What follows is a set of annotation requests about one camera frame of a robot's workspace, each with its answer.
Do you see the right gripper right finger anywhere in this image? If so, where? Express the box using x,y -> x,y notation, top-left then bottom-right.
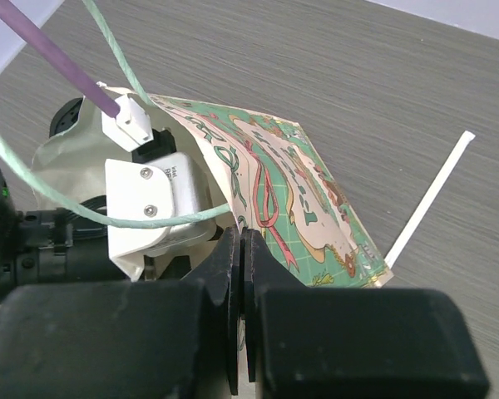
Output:
242,229 -> 490,398

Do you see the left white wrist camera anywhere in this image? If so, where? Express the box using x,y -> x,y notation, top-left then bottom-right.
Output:
101,95 -> 217,265

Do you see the white wrapped straw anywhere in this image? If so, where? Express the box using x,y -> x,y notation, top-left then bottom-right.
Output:
385,131 -> 476,269

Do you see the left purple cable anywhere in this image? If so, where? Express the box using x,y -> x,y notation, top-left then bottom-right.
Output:
0,0 -> 121,120

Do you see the green paper gift bag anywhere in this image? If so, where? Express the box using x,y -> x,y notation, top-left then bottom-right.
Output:
0,0 -> 394,290

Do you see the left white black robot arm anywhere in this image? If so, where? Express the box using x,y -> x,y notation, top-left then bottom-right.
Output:
0,168 -> 125,302

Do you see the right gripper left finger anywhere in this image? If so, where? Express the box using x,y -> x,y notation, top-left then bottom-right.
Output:
0,228 -> 240,398

